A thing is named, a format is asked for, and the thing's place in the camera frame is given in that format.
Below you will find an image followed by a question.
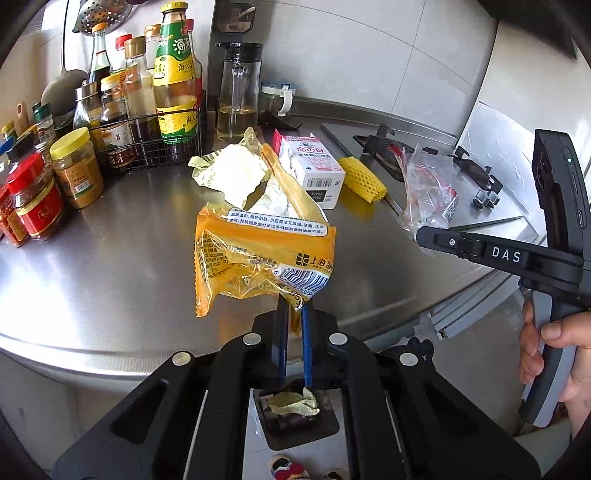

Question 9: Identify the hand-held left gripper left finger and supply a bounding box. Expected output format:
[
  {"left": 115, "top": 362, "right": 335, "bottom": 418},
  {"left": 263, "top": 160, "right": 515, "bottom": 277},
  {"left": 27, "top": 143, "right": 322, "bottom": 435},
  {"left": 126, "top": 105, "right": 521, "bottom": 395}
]
[{"left": 51, "top": 298, "right": 291, "bottom": 480}]

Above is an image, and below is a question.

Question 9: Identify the yellow foam fruit net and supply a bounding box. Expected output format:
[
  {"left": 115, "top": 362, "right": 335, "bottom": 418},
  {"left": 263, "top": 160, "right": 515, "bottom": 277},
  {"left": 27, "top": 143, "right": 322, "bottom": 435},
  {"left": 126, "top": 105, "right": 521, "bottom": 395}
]
[{"left": 336, "top": 155, "right": 389, "bottom": 205}]

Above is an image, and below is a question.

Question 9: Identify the black lid jar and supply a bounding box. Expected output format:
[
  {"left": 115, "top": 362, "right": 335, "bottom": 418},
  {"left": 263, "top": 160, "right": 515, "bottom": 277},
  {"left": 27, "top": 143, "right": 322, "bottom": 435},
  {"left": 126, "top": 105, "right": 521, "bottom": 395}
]
[{"left": 8, "top": 133, "right": 40, "bottom": 162}]

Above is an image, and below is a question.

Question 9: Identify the glass bottle gold cap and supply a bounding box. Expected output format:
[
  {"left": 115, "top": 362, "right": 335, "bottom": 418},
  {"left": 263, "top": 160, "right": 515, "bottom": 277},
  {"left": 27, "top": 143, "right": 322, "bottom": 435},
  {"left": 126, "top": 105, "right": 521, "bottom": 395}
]
[{"left": 123, "top": 35, "right": 158, "bottom": 140}]

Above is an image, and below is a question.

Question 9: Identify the dark sauce bottle orange cap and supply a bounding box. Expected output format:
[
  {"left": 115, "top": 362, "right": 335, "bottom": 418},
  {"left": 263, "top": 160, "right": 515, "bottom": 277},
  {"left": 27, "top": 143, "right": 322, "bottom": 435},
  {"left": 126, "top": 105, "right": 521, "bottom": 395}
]
[{"left": 87, "top": 23, "right": 112, "bottom": 87}]

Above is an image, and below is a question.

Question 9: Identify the clear bottle red cap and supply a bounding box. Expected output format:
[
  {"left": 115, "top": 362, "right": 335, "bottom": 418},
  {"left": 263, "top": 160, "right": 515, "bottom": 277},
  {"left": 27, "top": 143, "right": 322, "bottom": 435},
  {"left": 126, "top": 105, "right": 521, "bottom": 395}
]
[{"left": 110, "top": 34, "right": 135, "bottom": 75}]

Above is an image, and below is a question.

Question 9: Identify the orange plastic bag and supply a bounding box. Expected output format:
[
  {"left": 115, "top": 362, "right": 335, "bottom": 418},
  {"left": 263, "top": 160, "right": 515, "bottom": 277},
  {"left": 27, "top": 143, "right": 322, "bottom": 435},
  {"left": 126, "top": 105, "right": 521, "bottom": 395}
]
[{"left": 194, "top": 142, "right": 339, "bottom": 320}]

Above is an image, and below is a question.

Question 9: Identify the black trash bin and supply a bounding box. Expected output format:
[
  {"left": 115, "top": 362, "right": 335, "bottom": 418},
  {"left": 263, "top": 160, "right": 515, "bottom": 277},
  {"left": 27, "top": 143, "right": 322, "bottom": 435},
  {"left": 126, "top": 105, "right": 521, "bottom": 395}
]
[{"left": 250, "top": 387, "right": 343, "bottom": 452}]

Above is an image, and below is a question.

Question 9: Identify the stainless gas stove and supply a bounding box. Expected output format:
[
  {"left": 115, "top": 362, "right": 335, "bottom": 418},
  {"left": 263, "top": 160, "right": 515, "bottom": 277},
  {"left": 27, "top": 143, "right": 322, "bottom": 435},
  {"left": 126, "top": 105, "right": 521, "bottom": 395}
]
[{"left": 321, "top": 122, "right": 542, "bottom": 246}]

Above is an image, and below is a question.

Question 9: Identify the wooden handled wok ladle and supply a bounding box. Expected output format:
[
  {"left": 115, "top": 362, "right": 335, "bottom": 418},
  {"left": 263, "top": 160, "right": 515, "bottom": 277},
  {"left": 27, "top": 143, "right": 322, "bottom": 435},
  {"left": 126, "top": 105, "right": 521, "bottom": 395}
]
[{"left": 41, "top": 0, "right": 89, "bottom": 117}]

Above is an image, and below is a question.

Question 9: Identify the pink and white carton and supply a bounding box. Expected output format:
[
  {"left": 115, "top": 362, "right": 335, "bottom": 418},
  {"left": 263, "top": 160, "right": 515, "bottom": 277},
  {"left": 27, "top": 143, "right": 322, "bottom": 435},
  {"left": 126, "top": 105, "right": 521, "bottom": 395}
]
[{"left": 271, "top": 128, "right": 347, "bottom": 210}]

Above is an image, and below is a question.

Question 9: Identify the person's right hand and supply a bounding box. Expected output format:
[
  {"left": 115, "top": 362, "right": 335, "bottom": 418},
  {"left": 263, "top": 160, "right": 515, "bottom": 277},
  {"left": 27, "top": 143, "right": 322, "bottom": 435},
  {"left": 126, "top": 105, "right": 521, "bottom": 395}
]
[{"left": 518, "top": 299, "right": 591, "bottom": 405}]

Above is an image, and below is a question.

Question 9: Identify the black wall spice box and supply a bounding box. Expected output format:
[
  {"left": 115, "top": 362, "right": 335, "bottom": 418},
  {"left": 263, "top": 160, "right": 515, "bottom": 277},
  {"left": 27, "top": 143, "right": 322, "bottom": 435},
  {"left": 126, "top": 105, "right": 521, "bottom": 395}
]
[{"left": 216, "top": 2, "right": 257, "bottom": 33}]

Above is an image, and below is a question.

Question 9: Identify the glass oil dispenser black top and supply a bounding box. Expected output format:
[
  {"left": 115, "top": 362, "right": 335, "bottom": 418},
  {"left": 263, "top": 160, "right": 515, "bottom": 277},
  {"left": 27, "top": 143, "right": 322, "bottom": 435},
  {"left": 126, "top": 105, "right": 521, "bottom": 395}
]
[{"left": 214, "top": 42, "right": 264, "bottom": 144}]

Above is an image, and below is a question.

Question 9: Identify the large yellow lid jar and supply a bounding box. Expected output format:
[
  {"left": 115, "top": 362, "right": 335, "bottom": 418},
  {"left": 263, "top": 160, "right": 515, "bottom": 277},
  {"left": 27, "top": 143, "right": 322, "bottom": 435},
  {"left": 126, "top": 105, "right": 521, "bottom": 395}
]
[{"left": 49, "top": 127, "right": 105, "bottom": 210}]

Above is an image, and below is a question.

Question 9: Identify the green cap spice bottle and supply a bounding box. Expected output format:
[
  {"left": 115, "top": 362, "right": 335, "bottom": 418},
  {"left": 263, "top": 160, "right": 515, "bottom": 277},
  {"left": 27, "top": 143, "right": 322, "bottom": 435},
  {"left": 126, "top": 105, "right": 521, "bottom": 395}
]
[{"left": 32, "top": 102, "right": 57, "bottom": 144}]

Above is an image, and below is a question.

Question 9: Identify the tall bottle red cap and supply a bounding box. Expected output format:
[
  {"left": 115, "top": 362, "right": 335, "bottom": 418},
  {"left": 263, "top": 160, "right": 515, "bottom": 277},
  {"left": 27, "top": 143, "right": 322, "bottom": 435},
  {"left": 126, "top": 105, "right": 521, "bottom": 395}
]
[{"left": 185, "top": 18, "right": 204, "bottom": 94}]

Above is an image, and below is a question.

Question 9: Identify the black wire basket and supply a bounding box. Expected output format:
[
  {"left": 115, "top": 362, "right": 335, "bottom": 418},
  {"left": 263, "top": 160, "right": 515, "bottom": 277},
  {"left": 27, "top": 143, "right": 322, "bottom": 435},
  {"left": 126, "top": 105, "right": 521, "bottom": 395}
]
[{"left": 89, "top": 90, "right": 207, "bottom": 175}]

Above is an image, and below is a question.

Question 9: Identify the foil splash panel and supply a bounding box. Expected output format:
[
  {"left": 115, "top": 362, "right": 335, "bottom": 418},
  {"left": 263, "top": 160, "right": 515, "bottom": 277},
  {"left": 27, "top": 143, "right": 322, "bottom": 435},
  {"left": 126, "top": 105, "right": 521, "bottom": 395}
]
[{"left": 459, "top": 102, "right": 542, "bottom": 219}]

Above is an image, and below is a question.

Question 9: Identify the red chili sauce jar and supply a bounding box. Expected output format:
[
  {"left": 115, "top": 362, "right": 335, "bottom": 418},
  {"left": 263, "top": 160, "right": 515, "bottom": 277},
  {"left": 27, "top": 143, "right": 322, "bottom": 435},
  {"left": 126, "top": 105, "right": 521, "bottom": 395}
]
[{"left": 0, "top": 184, "right": 29, "bottom": 248}]

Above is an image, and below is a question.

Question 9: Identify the large red lid jar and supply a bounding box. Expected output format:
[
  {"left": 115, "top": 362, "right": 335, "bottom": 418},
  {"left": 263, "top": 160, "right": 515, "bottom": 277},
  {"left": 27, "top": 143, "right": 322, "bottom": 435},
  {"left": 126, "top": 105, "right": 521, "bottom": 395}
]
[{"left": 6, "top": 153, "right": 66, "bottom": 241}]

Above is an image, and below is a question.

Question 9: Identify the black range hood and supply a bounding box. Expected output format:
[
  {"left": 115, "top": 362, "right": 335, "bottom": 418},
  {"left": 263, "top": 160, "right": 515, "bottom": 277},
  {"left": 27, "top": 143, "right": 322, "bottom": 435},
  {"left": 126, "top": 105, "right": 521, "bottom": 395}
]
[{"left": 475, "top": 0, "right": 591, "bottom": 62}]

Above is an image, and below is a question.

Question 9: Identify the black cat floor mat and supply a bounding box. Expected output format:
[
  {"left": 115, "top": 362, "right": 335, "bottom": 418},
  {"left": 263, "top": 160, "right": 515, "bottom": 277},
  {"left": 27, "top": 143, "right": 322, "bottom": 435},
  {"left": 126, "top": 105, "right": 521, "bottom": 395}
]
[{"left": 379, "top": 336, "right": 435, "bottom": 366}]

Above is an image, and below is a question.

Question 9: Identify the small soy bottle yellow cap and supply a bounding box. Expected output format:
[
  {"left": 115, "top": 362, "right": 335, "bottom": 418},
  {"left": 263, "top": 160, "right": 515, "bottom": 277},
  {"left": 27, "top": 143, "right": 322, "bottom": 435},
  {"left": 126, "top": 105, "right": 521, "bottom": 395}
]
[{"left": 100, "top": 73, "right": 136, "bottom": 163}]

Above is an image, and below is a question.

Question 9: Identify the pale crumpled wrapper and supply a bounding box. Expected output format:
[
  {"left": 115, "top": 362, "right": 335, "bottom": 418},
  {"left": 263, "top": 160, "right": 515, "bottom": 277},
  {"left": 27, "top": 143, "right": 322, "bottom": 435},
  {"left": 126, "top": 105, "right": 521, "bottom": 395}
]
[{"left": 250, "top": 178, "right": 297, "bottom": 219}]

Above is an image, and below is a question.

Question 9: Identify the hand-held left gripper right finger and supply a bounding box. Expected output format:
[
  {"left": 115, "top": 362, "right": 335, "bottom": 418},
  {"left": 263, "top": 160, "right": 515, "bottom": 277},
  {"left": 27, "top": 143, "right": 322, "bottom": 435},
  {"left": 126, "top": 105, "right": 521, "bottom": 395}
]
[{"left": 301, "top": 300, "right": 541, "bottom": 480}]

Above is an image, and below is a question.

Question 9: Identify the green label oil bottle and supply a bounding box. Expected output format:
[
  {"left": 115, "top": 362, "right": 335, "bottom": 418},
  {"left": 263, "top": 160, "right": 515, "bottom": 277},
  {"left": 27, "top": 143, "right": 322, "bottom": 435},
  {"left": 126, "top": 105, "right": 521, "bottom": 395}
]
[{"left": 152, "top": 2, "right": 200, "bottom": 145}]

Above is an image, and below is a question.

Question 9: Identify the person's right forearm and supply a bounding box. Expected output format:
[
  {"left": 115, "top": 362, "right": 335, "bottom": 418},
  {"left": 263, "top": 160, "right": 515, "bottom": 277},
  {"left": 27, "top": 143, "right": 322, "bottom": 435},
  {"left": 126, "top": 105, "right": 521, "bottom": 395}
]
[{"left": 566, "top": 397, "right": 591, "bottom": 442}]

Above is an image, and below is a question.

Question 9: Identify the round metal skimmer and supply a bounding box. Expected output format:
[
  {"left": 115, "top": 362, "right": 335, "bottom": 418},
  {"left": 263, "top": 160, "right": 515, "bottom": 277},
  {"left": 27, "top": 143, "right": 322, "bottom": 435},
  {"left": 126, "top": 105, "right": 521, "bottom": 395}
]
[{"left": 74, "top": 0, "right": 133, "bottom": 36}]

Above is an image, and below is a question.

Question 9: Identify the black burner grate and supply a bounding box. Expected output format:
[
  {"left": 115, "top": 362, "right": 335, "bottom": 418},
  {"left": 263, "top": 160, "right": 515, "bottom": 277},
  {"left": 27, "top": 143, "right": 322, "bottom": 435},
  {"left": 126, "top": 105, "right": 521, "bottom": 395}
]
[{"left": 353, "top": 124, "right": 417, "bottom": 182}]

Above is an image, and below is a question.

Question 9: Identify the glass cruet metal cap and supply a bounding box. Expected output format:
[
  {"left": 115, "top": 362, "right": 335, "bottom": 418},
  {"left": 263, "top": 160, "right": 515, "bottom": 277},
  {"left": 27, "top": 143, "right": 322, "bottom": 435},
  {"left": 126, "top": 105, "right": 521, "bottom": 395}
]
[{"left": 72, "top": 82, "right": 105, "bottom": 131}]

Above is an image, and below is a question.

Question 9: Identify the clear bag with red label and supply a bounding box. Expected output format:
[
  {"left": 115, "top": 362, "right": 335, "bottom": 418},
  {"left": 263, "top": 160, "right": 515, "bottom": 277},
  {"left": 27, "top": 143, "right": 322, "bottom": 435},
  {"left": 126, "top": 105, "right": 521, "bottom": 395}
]
[{"left": 398, "top": 142, "right": 461, "bottom": 232}]

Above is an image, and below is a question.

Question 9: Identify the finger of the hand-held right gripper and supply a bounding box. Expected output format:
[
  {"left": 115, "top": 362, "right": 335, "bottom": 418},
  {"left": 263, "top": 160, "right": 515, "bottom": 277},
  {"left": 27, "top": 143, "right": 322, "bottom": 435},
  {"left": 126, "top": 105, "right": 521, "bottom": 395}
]
[{"left": 414, "top": 225, "right": 485, "bottom": 260}]

